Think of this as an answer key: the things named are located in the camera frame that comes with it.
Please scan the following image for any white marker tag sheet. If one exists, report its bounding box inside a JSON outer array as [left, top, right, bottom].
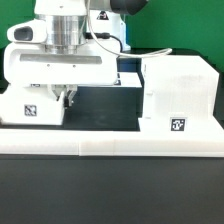
[[115, 72, 142, 88]]

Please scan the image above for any white foam border frame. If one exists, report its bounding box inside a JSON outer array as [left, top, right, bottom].
[[0, 129, 224, 157]]

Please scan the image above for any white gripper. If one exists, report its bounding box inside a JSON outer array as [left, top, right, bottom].
[[4, 43, 117, 108]]

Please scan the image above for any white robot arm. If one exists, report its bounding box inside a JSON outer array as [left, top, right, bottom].
[[3, 0, 148, 104]]

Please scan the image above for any black cable with connector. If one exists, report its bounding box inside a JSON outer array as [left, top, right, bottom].
[[85, 0, 174, 60]]

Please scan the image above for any white front drawer tray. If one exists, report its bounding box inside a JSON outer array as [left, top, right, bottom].
[[0, 86, 65, 125]]

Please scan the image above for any white drawer cabinet box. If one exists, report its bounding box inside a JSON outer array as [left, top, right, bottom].
[[139, 55, 222, 133]]

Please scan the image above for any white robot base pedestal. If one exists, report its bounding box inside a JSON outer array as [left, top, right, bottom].
[[90, 10, 131, 51]]

